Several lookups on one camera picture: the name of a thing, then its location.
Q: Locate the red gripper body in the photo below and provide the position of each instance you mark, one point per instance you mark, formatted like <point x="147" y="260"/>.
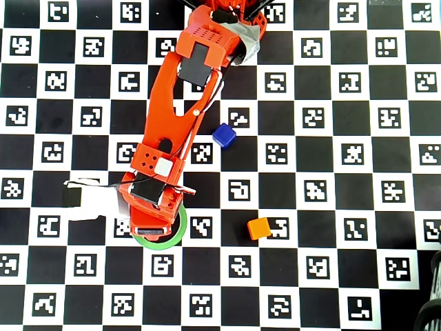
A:
<point x="149" y="230"/>

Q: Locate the orange cube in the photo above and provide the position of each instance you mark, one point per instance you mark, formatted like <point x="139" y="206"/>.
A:
<point x="259" y="228"/>

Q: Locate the blue cube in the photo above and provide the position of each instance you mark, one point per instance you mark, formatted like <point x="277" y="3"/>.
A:
<point x="224" y="135"/>

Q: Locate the red robot arm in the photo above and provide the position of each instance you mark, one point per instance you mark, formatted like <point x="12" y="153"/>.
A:
<point x="165" y="113"/>

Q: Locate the black white marker checkerboard mat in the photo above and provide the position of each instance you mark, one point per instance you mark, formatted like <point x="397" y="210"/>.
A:
<point x="310" y="193"/>

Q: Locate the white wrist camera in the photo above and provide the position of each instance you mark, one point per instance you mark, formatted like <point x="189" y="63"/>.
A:
<point x="93" y="200"/>

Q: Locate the grey duct tape piece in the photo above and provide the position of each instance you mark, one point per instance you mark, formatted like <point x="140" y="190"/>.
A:
<point x="251" y="39"/>

